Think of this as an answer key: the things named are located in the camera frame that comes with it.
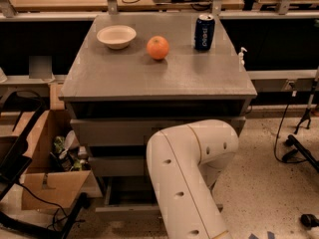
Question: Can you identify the grey bottom drawer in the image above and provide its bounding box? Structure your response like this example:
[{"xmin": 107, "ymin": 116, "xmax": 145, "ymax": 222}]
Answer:
[{"xmin": 95, "ymin": 175, "xmax": 224, "ymax": 221}]

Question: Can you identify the grey drawer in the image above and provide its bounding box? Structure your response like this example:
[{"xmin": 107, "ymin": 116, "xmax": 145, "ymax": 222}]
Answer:
[
  {"xmin": 95, "ymin": 175, "xmax": 224, "ymax": 221},
  {"xmin": 70, "ymin": 116, "xmax": 247, "ymax": 147},
  {"xmin": 89, "ymin": 156, "xmax": 147, "ymax": 177}
]

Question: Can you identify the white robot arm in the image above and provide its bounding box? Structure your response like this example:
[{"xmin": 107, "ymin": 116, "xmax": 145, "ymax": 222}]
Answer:
[{"xmin": 147, "ymin": 119, "xmax": 238, "ymax": 239}]

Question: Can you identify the grey wooden drawer cabinet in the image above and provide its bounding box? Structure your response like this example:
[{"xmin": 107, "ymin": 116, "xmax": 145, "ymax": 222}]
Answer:
[{"xmin": 59, "ymin": 12, "xmax": 258, "ymax": 201}]

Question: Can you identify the grey middle drawer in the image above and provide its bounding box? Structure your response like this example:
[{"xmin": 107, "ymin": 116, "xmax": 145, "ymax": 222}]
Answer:
[{"xmin": 89, "ymin": 156, "xmax": 147, "ymax": 177}]

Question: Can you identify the grey top drawer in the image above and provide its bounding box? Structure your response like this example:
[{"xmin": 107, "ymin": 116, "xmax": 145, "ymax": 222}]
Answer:
[{"xmin": 70, "ymin": 116, "xmax": 247, "ymax": 147}]

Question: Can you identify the open cardboard box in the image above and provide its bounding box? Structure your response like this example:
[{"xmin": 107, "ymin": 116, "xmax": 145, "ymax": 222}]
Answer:
[{"xmin": 21, "ymin": 111, "xmax": 102, "ymax": 210}]

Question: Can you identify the orange fruit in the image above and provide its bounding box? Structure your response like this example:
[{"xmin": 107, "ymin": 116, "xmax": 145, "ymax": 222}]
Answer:
[{"xmin": 147, "ymin": 36, "xmax": 169, "ymax": 60}]

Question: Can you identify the white paper bowl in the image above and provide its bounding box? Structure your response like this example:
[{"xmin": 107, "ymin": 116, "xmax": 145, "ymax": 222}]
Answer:
[{"xmin": 97, "ymin": 25, "xmax": 137, "ymax": 50}]

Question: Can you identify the blue pepsi can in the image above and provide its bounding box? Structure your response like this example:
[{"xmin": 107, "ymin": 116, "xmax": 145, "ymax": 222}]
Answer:
[{"xmin": 194, "ymin": 14, "xmax": 215, "ymax": 51}]

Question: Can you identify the small white pump bottle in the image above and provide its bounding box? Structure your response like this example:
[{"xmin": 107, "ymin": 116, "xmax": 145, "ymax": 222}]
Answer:
[{"xmin": 238, "ymin": 47, "xmax": 247, "ymax": 66}]

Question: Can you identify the clear sanitizer bottle left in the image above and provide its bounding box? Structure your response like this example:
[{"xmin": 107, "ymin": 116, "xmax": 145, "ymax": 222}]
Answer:
[{"xmin": 41, "ymin": 74, "xmax": 56, "ymax": 83}]

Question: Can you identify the black stand leg right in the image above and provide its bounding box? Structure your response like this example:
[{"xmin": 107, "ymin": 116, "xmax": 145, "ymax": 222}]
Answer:
[{"xmin": 286, "ymin": 134, "xmax": 319, "ymax": 172}]

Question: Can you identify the black tripod stand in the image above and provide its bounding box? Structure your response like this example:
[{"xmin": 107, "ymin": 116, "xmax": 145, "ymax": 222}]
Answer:
[{"xmin": 294, "ymin": 67, "xmax": 319, "ymax": 134}]

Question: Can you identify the black caster wheel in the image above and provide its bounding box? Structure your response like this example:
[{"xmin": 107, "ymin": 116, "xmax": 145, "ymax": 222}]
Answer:
[{"xmin": 300, "ymin": 214, "xmax": 319, "ymax": 228}]

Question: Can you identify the black floor cable right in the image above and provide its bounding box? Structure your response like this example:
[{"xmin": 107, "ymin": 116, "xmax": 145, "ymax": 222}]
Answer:
[{"xmin": 272, "ymin": 88, "xmax": 308, "ymax": 164}]

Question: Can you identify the black stand frame left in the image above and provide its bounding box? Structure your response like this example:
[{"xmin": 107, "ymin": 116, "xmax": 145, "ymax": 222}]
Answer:
[{"xmin": 0, "ymin": 90, "xmax": 89, "ymax": 239}]

